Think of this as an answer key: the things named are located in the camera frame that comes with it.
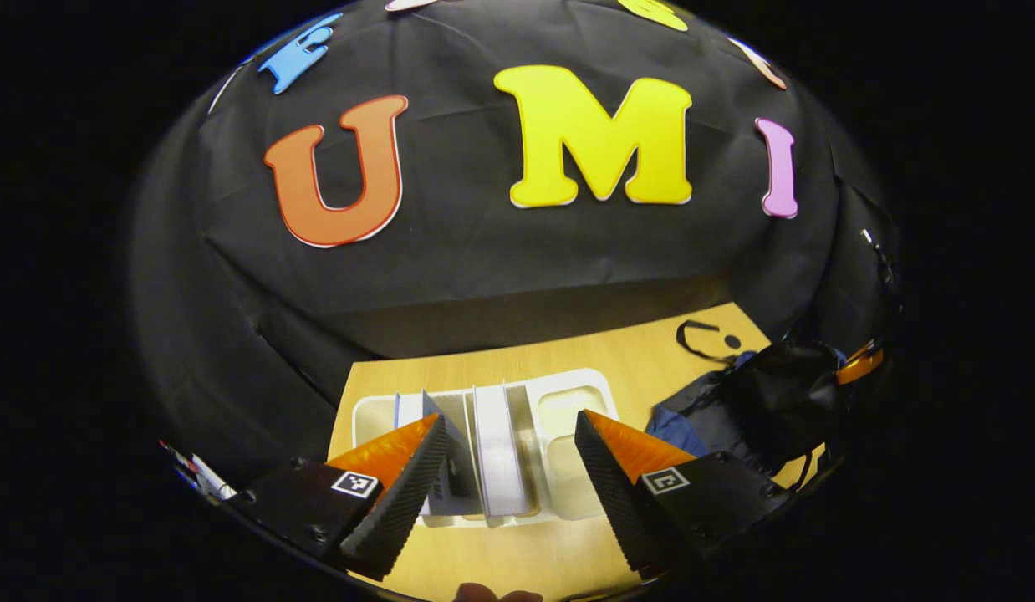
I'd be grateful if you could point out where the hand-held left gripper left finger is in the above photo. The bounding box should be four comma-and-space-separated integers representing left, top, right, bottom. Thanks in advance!
225, 412, 449, 582

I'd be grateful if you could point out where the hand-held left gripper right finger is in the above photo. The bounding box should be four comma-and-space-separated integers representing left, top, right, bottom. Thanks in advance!
574, 410, 794, 578

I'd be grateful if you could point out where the white bookshelf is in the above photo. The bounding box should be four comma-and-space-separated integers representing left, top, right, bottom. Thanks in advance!
350, 368, 620, 529

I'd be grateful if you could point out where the light blue cover book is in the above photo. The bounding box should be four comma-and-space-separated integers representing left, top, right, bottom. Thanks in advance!
394, 389, 485, 518

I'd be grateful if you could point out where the dark blue black schoolbag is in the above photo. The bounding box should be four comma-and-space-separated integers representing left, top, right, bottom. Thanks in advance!
647, 319, 853, 503

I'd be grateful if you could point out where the white cover book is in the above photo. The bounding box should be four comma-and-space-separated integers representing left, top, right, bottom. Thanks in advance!
472, 382, 540, 518

